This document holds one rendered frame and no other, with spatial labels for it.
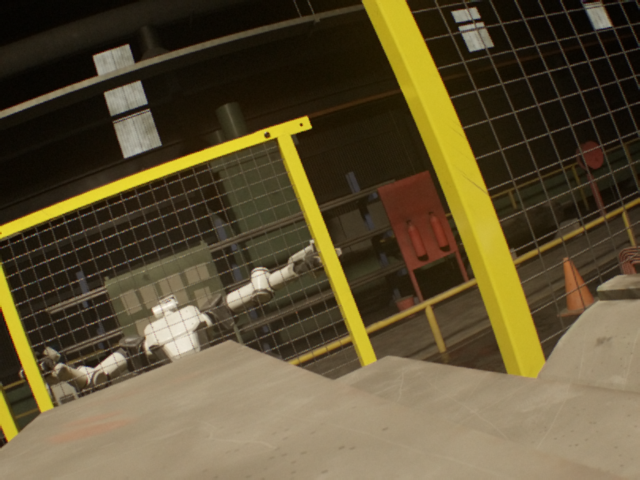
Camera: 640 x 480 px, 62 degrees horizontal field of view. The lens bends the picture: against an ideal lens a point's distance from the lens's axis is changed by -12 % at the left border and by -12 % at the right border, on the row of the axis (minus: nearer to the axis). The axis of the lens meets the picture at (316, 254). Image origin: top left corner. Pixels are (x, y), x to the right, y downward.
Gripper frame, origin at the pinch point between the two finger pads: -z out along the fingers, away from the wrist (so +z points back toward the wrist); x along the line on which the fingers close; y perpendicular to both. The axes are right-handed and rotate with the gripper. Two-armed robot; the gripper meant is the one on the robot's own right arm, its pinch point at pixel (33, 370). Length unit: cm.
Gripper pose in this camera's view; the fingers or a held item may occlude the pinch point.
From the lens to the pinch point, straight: 211.8
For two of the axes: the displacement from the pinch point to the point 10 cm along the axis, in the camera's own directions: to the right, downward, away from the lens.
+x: 9.0, -3.5, 2.7
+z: -2.6, 0.9, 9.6
